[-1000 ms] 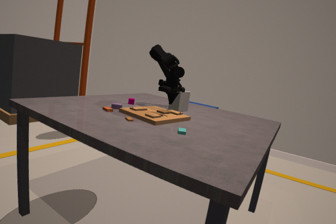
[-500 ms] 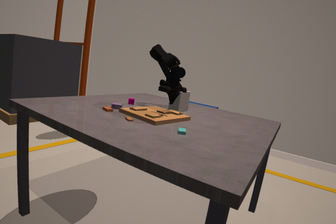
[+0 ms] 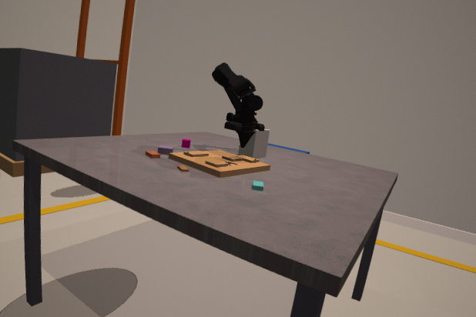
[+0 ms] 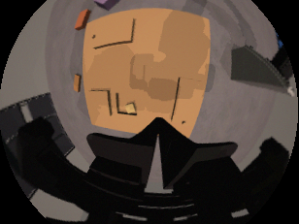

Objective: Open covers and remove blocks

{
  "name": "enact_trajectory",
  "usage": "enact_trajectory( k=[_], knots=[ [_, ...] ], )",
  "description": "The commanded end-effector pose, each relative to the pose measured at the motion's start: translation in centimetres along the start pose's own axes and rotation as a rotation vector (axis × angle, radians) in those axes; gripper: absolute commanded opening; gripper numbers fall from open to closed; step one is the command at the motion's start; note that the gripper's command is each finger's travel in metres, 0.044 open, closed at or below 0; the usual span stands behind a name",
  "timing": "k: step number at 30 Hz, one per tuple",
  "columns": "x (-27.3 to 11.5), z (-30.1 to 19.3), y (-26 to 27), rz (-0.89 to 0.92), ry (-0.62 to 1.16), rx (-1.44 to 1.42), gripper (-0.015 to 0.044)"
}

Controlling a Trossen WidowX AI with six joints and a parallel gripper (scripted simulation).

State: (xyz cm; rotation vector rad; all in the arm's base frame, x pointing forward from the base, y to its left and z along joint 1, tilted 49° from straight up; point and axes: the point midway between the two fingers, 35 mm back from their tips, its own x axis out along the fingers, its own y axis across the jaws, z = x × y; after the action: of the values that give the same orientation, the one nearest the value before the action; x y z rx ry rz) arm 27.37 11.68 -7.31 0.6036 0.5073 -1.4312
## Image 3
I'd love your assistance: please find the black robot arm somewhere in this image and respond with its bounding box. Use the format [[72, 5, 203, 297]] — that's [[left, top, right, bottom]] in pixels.
[[212, 62, 263, 123]]

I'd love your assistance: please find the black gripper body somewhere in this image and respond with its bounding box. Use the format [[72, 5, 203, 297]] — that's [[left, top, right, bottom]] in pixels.
[[224, 108, 265, 132]]

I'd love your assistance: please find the teal rectangular block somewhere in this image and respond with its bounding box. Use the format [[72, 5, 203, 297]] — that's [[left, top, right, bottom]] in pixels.
[[253, 181, 263, 192]]

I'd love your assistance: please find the magenta cube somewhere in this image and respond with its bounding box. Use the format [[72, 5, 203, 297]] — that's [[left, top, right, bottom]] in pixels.
[[181, 139, 190, 148]]

